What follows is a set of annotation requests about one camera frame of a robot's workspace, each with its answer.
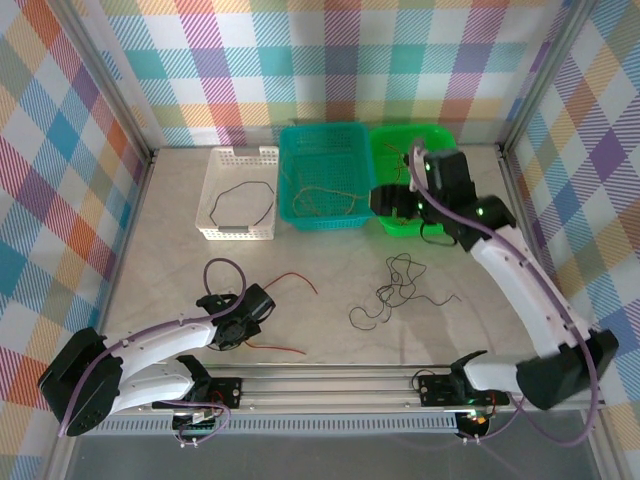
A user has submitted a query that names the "thin black cable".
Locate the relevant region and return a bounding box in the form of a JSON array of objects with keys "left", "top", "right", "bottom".
[
  {"left": 348, "top": 287, "right": 402, "bottom": 333},
  {"left": 377, "top": 253, "right": 462, "bottom": 307},
  {"left": 209, "top": 180, "right": 277, "bottom": 227}
]

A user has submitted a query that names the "bundle of coloured wires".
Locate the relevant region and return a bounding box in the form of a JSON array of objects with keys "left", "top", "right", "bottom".
[{"left": 291, "top": 184, "right": 372, "bottom": 218}]

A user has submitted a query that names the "thin orange cable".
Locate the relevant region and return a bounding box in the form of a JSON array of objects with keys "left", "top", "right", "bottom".
[{"left": 278, "top": 152, "right": 304, "bottom": 189}]

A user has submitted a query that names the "green perforated plastic basket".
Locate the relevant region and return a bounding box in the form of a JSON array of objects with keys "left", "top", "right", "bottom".
[{"left": 368, "top": 124, "right": 459, "bottom": 239}]

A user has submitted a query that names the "teal perforated plastic basket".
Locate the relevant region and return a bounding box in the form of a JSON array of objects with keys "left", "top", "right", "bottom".
[{"left": 278, "top": 122, "right": 380, "bottom": 233}]

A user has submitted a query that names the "white perforated plastic basket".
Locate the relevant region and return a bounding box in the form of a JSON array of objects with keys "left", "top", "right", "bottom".
[{"left": 193, "top": 144, "right": 280, "bottom": 244}]

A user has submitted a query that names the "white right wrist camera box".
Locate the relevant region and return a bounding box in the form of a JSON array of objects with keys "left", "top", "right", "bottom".
[{"left": 407, "top": 138, "right": 428, "bottom": 194}]

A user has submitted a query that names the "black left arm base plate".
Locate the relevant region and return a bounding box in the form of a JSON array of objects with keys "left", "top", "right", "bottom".
[{"left": 151, "top": 376, "right": 244, "bottom": 412}]

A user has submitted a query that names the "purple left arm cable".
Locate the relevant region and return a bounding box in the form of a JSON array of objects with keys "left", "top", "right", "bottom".
[{"left": 58, "top": 256, "right": 249, "bottom": 447}]

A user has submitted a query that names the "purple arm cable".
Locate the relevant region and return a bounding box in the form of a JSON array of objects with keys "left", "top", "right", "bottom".
[
  {"left": 58, "top": 256, "right": 249, "bottom": 447},
  {"left": 410, "top": 144, "right": 602, "bottom": 447}
]

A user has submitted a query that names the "aluminium side rail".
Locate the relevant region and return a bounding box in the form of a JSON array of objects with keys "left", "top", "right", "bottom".
[
  {"left": 83, "top": 148, "right": 159, "bottom": 334},
  {"left": 496, "top": 144, "right": 574, "bottom": 346}
]

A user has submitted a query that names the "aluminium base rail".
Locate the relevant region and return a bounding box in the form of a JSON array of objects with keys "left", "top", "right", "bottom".
[{"left": 54, "top": 366, "right": 607, "bottom": 417}]

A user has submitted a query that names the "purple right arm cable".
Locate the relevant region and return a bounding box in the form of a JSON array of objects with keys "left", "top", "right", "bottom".
[{"left": 410, "top": 144, "right": 602, "bottom": 447}]

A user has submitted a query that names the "grey slotted cable duct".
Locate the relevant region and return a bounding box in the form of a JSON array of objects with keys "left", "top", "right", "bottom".
[{"left": 77, "top": 414, "right": 462, "bottom": 437}]

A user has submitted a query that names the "aluminium frame post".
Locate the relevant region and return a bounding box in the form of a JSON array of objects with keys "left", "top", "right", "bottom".
[
  {"left": 49, "top": 0, "right": 157, "bottom": 162},
  {"left": 498, "top": 0, "right": 599, "bottom": 154}
]

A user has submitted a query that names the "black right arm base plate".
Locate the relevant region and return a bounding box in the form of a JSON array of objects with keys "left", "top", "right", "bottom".
[{"left": 417, "top": 372, "right": 511, "bottom": 407}]

